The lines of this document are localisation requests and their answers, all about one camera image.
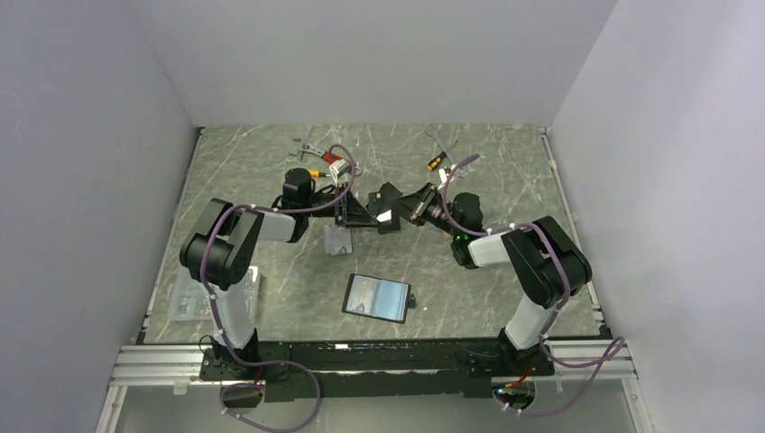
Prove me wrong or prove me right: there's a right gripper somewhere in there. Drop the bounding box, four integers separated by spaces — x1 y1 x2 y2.
385 182 463 239

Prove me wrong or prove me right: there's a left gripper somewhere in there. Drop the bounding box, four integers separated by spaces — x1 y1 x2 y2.
303 182 379 229

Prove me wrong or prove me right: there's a silver VIP credit card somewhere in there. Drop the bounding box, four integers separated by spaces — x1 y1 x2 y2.
346 276 377 315

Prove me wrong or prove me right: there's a black leather card holder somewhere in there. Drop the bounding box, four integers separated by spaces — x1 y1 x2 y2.
341 273 417 324

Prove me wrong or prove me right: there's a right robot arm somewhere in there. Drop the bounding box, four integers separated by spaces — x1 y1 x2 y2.
389 183 593 374

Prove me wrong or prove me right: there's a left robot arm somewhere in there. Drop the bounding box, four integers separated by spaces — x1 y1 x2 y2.
180 168 378 379

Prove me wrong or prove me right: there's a black credit card stack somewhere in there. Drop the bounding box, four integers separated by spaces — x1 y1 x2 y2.
366 182 402 235

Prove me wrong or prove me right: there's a black yellow small screwdriver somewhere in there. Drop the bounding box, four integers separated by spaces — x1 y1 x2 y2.
426 152 448 171

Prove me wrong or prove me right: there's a silver open-end wrench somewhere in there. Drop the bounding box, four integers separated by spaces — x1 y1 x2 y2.
424 124 466 178

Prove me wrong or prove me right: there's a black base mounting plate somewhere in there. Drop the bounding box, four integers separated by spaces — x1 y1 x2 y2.
199 337 554 402

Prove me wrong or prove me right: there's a clear plastic screw box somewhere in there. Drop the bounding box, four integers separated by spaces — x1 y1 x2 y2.
168 266 261 322

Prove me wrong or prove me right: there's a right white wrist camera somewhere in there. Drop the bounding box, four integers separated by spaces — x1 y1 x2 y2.
438 167 451 189

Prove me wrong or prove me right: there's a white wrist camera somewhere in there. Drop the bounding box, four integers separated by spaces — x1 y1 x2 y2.
438 167 451 189
328 159 352 184

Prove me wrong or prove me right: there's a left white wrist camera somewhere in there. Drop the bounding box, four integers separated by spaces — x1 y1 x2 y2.
328 159 352 184

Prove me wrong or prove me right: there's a red handled adjustable wrench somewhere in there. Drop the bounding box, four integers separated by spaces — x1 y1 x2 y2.
289 137 343 164

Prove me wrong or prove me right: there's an aluminium frame rail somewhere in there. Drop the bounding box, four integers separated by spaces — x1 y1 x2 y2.
97 339 655 432

